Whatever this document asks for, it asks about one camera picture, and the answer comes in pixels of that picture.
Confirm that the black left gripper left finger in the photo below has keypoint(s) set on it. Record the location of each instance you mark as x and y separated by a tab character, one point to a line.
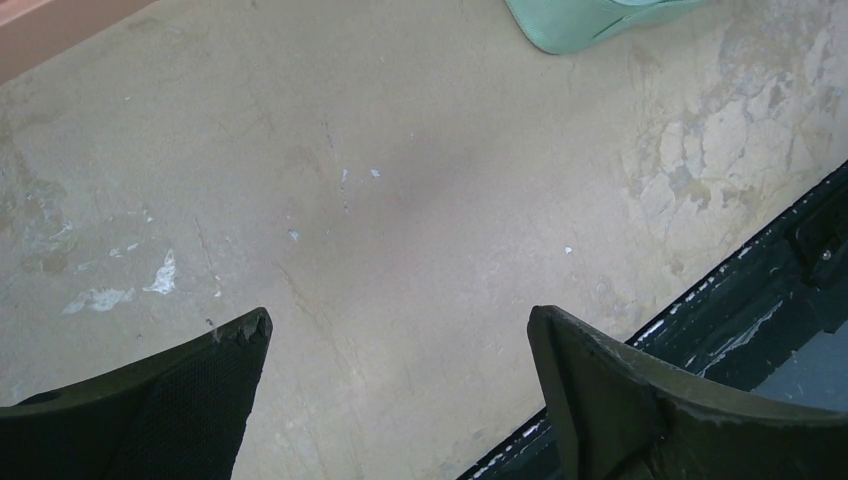
179	414

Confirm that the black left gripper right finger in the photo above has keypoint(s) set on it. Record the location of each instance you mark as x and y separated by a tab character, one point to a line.
620	413

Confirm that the mint green case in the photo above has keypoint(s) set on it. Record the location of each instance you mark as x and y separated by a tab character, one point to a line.
560	27

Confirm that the peach desk organizer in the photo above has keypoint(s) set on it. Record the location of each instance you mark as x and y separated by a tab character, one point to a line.
33	31

